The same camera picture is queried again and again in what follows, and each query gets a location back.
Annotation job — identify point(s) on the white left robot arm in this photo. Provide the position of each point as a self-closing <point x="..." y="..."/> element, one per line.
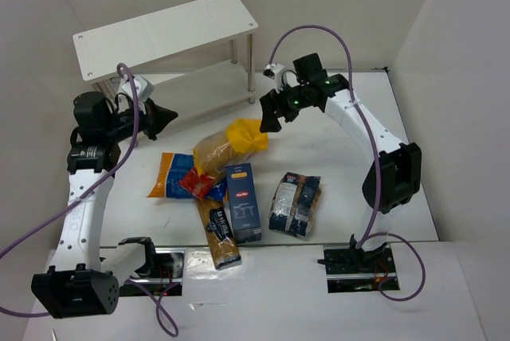
<point x="78" y="282"/>

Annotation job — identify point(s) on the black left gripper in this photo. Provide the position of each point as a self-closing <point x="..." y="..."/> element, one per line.
<point x="151" y="119"/>

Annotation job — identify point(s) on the red spaghetti bag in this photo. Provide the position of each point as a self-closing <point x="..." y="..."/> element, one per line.
<point x="202" y="186"/>

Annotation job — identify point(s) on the yellow fusilli pasta bag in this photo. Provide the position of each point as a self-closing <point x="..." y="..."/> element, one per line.
<point x="237" y="141"/>

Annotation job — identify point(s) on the orange blue pasta bag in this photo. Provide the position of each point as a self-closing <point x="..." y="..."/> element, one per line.
<point x="172" y="168"/>

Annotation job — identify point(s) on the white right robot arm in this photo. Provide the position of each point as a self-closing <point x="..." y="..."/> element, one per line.
<point x="394" y="174"/>

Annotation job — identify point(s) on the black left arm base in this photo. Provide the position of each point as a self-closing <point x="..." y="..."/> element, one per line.
<point x="165" y="278"/>

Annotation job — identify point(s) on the dark blue pasta bag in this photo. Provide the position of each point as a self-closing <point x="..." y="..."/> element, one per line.
<point x="294" y="204"/>

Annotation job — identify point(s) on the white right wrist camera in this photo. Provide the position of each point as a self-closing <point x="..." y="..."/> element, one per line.
<point x="275" y="72"/>

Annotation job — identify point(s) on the long lasagne pasta box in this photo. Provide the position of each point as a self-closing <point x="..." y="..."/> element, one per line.
<point x="219" y="235"/>

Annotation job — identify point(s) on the dark blue Barilla box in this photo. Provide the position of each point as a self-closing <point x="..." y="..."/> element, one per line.
<point x="244" y="213"/>

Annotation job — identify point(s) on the white two-tier shelf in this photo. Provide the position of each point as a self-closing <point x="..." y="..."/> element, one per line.
<point x="198" y="55"/>

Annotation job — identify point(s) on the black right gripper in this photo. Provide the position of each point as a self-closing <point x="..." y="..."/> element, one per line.
<point x="277" y="103"/>

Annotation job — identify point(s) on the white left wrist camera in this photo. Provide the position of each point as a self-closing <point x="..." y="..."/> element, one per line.
<point x="143" y="87"/>

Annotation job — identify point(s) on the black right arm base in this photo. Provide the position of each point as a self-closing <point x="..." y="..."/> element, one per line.
<point x="344" y="274"/>

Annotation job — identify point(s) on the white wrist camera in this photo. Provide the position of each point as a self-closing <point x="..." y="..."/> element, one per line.
<point x="275" y="72"/>
<point x="143" y="87"/>

